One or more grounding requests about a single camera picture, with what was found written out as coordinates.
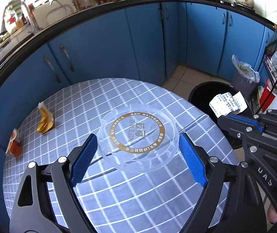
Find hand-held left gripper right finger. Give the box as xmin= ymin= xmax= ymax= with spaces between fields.
xmin=179 ymin=133 xmax=267 ymax=233

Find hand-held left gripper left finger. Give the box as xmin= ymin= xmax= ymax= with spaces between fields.
xmin=9 ymin=133 xmax=98 ymax=233

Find white printed paper wrapper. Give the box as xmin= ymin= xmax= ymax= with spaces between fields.
xmin=209 ymin=92 xmax=248 ymax=117

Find black round trash bin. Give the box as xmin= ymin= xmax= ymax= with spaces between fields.
xmin=188 ymin=81 xmax=253 ymax=148

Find clear plastic lid gold ring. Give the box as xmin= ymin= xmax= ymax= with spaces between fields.
xmin=97 ymin=103 xmax=180 ymax=173

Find person's right hand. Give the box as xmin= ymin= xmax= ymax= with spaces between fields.
xmin=268 ymin=204 xmax=277 ymax=224

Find red plastic container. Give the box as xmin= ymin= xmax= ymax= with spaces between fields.
xmin=258 ymin=78 xmax=276 ymax=106

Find grey bin with plastic liner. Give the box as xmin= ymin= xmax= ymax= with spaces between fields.
xmin=230 ymin=54 xmax=261 ymax=97

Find yellow crumpled wrapper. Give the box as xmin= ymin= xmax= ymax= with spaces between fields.
xmin=36 ymin=101 xmax=55 ymax=134

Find orange packet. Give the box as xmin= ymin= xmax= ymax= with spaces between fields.
xmin=5 ymin=128 xmax=22 ymax=157

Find black kitchen countertop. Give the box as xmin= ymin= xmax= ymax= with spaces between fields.
xmin=0 ymin=0 xmax=277 ymax=110

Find blue kitchen cabinets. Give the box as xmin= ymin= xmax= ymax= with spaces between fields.
xmin=0 ymin=1 xmax=277 ymax=151

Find white dish container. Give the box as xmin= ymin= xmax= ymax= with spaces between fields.
xmin=33 ymin=0 xmax=78 ymax=28

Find metal kitchen faucet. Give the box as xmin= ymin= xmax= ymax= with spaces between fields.
xmin=20 ymin=1 xmax=38 ymax=33

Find black wire rack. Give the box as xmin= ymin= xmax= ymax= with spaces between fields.
xmin=251 ymin=0 xmax=277 ymax=114

